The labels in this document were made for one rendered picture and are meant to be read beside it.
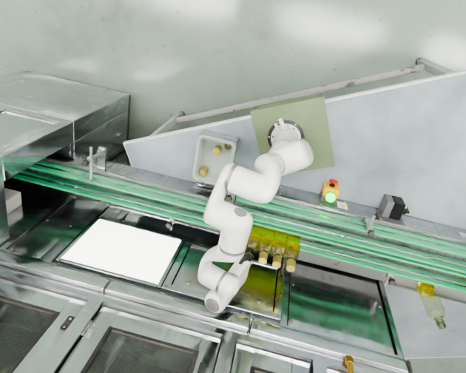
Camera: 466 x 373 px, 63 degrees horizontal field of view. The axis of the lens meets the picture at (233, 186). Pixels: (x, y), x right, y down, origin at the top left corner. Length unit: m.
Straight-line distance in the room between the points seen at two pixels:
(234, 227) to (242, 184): 0.12
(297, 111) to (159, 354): 1.04
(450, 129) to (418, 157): 0.16
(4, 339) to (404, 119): 1.66
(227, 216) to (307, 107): 0.70
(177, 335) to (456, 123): 1.37
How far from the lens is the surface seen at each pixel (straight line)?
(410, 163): 1.82
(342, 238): 1.72
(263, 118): 1.61
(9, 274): 1.66
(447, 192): 1.92
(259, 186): 1.06
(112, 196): 1.88
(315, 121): 1.61
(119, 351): 1.38
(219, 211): 1.07
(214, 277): 1.24
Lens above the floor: 2.39
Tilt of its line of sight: 63 degrees down
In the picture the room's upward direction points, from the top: 158 degrees counter-clockwise
